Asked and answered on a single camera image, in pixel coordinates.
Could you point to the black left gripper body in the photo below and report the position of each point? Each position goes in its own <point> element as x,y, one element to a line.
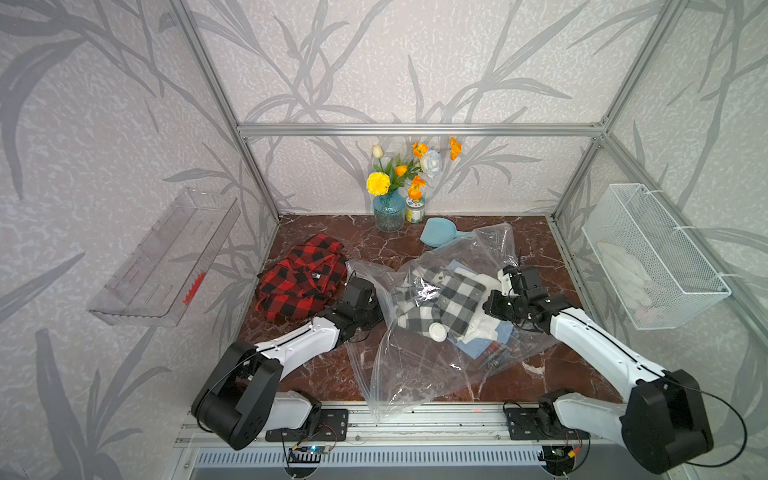
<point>365,318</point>

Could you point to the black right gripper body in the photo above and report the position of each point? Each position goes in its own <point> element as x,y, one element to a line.
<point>506,306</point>

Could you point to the white garment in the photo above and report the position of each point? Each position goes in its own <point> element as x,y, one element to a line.
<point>481,326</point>

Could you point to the red black plaid shirt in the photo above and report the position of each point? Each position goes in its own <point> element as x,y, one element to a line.
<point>304,281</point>

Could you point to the grey white plaid shirt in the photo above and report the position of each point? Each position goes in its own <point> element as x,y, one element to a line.
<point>436,295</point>

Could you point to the clear plastic vacuum bag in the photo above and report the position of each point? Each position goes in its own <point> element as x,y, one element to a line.
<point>396,368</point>

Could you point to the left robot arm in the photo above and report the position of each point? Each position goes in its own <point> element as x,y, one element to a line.
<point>241,397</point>

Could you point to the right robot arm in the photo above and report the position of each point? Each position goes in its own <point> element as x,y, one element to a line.
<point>661,421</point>

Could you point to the white vacuum bag valve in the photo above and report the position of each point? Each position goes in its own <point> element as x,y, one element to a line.
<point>437,332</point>

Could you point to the tartan plaid folded garment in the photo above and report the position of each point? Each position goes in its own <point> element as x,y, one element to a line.
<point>498,356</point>

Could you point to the light blue folded garment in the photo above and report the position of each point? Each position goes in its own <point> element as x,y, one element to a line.
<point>476,347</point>

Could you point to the white cloth in basket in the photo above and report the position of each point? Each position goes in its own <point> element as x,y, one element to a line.
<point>631,281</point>

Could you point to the light blue plastic scoop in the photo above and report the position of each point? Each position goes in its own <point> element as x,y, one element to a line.
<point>438,232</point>

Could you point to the blue glass flower vase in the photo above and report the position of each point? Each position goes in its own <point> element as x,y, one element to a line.
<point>389,212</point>

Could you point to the small white lidded jar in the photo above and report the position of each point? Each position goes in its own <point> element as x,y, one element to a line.
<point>415,210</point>

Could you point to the artificial flower bouquet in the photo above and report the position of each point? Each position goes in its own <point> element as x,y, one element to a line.
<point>389,176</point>

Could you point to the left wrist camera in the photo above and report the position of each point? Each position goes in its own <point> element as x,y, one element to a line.
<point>360,294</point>

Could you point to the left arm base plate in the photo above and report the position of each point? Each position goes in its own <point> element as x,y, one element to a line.
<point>328,424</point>

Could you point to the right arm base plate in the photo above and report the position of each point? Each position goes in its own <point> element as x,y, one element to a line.
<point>523,425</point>

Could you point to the white wire wall basket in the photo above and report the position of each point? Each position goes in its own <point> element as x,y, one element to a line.
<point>685,283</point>

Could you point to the aluminium frame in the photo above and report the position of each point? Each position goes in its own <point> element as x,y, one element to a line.
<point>553,101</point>

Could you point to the clear acrylic wall shelf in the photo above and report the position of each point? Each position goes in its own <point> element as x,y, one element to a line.
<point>158,281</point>

